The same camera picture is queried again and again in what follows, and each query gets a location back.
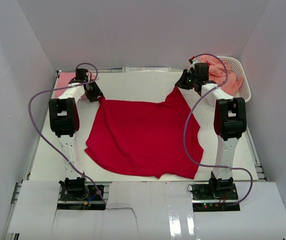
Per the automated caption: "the folded pink t shirt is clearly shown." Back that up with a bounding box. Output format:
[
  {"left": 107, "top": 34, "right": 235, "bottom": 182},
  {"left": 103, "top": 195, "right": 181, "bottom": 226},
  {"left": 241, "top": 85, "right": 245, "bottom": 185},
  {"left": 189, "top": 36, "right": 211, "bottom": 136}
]
[{"left": 53, "top": 71, "right": 86, "bottom": 101}]

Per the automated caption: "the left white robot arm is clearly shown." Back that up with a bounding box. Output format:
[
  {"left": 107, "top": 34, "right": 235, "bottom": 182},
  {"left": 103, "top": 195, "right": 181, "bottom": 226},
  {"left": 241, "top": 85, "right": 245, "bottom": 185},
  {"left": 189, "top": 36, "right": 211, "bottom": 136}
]
[{"left": 48, "top": 68, "right": 103, "bottom": 200}]

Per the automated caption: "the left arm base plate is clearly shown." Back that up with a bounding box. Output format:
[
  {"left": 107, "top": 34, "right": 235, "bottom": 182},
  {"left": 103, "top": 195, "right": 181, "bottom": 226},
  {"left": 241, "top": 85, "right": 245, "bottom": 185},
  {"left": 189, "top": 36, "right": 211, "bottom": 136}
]
[{"left": 57, "top": 184, "right": 106, "bottom": 211}]

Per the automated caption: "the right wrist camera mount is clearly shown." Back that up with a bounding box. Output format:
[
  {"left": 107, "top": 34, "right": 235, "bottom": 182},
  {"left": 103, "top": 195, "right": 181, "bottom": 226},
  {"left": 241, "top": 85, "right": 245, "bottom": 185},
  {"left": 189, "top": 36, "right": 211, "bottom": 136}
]
[{"left": 187, "top": 58, "right": 200, "bottom": 75}]

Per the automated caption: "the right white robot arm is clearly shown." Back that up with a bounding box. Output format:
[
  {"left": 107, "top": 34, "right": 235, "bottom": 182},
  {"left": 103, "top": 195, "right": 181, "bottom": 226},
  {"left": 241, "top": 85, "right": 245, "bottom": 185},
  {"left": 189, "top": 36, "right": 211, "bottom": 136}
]
[{"left": 175, "top": 61, "right": 247, "bottom": 200}]

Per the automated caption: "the white plastic basket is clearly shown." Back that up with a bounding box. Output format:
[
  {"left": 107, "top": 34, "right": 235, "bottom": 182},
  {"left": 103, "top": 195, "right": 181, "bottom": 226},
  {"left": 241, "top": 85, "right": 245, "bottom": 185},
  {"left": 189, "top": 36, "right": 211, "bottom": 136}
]
[{"left": 205, "top": 56, "right": 252, "bottom": 106}]

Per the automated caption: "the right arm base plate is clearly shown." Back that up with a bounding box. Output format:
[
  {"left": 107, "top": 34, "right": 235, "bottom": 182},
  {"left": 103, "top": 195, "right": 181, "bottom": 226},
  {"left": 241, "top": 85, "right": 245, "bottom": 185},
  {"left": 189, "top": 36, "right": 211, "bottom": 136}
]
[{"left": 187, "top": 183, "right": 241, "bottom": 213}]

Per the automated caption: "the red t shirt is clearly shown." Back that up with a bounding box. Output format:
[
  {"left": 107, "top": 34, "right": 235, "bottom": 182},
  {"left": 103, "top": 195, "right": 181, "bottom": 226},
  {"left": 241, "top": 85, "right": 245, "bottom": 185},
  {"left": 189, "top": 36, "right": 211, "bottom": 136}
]
[{"left": 85, "top": 87, "right": 204, "bottom": 179}]

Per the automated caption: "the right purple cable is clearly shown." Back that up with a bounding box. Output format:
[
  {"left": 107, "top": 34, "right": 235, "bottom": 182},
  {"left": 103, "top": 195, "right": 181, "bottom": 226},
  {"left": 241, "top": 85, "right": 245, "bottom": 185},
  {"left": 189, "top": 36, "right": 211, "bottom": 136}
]
[{"left": 184, "top": 52, "right": 253, "bottom": 206}]

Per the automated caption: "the white paper sheet rear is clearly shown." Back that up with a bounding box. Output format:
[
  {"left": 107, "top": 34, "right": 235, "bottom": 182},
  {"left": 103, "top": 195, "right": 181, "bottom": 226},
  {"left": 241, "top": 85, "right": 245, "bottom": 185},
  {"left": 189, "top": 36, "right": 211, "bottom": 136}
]
[{"left": 122, "top": 67, "right": 171, "bottom": 73}]

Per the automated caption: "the salmon t shirt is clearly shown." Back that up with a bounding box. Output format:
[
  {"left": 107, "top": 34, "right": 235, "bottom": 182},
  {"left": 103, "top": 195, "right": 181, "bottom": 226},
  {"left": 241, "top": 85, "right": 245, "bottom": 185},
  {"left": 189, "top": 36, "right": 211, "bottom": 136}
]
[{"left": 197, "top": 55, "right": 243, "bottom": 95}]

